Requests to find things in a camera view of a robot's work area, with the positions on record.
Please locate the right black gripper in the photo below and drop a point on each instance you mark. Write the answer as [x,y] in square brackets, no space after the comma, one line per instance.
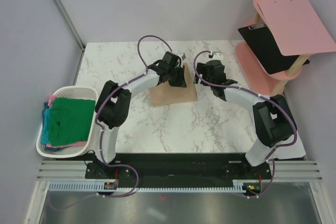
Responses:
[201,69]

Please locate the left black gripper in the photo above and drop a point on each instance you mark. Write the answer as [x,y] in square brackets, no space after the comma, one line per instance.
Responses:
[181,83]

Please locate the beige t shirt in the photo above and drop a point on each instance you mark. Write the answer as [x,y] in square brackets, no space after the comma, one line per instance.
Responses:
[164,94]

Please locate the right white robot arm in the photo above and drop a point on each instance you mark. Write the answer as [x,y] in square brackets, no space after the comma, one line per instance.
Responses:
[276,130]

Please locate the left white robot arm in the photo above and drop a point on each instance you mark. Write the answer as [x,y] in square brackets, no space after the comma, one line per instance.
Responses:
[113,105]

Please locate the pink two-tier side table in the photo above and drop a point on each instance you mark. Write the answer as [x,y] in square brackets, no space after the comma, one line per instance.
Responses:
[258,79]

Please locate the black clipboard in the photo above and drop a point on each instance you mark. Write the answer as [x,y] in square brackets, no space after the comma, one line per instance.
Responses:
[262,43]

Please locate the pink paper sheet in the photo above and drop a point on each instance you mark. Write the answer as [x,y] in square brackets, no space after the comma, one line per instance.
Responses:
[296,27]

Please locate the white plastic laundry basket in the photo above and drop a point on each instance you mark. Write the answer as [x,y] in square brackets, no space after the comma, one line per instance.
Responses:
[72,92]

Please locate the green t shirt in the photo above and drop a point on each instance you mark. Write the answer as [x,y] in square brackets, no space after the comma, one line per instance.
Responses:
[70,120]

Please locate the white paper sheet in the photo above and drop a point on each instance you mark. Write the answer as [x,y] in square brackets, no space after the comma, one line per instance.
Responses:
[289,152]

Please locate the blue t shirt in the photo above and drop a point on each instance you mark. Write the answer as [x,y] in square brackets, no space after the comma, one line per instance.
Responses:
[46,124]

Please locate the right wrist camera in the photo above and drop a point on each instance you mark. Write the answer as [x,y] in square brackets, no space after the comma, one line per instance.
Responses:
[214,54]

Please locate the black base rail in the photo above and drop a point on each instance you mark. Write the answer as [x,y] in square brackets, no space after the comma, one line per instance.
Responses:
[135,169]

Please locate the white slotted cable duct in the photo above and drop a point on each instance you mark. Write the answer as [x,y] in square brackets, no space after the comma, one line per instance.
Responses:
[105,187]

